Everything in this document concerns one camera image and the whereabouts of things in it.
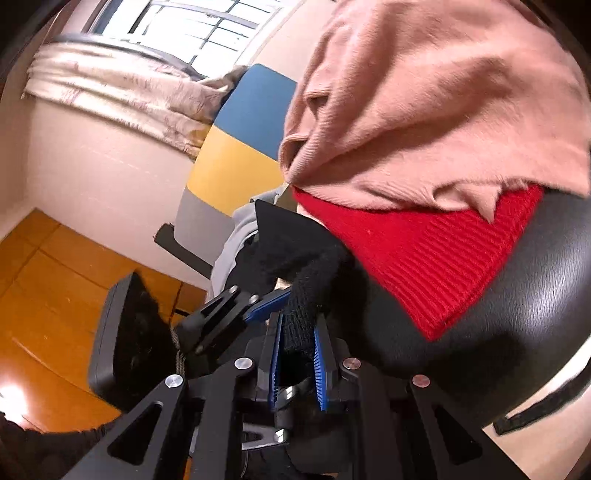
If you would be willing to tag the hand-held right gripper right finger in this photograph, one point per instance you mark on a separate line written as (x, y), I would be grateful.
(321, 374)

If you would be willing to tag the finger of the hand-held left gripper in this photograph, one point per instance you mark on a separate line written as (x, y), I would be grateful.
(265, 307)

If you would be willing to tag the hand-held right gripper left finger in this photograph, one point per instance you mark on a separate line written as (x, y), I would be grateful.
(275, 369)

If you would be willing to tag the black knitted sweater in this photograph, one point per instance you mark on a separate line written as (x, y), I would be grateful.
(304, 295)

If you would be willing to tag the person's left forearm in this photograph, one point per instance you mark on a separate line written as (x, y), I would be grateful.
(32, 450)

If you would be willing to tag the light grey garment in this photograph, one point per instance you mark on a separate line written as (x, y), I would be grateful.
(231, 249)

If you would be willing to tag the black headboard side panel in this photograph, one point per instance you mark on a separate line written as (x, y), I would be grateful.
(184, 256)

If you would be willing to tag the red ribbed sweater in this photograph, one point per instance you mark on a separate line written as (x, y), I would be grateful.
(415, 258)

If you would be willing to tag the grey yellow blue headboard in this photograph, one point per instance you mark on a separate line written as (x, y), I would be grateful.
(231, 161)

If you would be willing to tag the pink sweater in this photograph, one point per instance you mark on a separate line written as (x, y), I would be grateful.
(415, 92)

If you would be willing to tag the beige patterned curtain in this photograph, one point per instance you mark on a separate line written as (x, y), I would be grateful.
(115, 87)

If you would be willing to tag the window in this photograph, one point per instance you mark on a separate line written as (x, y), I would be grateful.
(194, 27)

